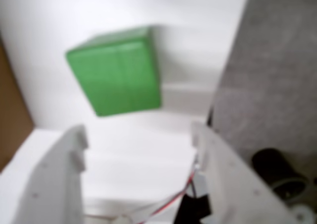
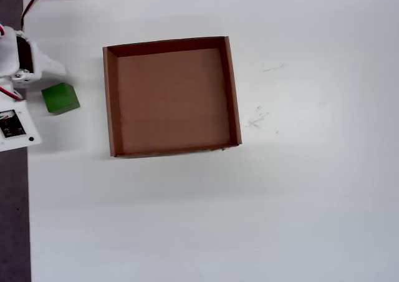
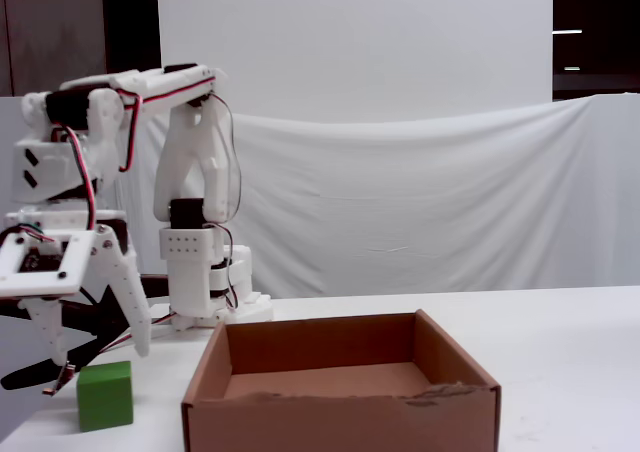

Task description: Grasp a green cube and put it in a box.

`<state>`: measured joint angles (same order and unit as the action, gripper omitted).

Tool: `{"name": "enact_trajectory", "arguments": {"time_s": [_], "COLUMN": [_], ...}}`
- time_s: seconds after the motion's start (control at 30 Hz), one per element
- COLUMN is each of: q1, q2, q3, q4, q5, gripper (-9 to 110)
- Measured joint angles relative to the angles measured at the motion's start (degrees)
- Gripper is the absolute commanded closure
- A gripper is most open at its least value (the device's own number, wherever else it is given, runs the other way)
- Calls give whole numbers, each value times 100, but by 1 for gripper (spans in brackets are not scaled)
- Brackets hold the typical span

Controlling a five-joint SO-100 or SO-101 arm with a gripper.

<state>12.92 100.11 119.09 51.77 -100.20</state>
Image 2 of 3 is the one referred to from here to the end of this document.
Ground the red black servo cable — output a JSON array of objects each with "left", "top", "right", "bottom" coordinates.
[{"left": 20, "top": 0, "right": 59, "bottom": 31}]

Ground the green cube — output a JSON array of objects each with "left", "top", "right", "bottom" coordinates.
[{"left": 41, "top": 82, "right": 81, "bottom": 115}]

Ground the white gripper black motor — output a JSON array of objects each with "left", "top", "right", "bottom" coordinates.
[{"left": 0, "top": 22, "right": 69, "bottom": 110}]

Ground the brown cardboard box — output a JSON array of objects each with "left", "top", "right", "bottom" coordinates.
[{"left": 102, "top": 35, "right": 243, "bottom": 158}]

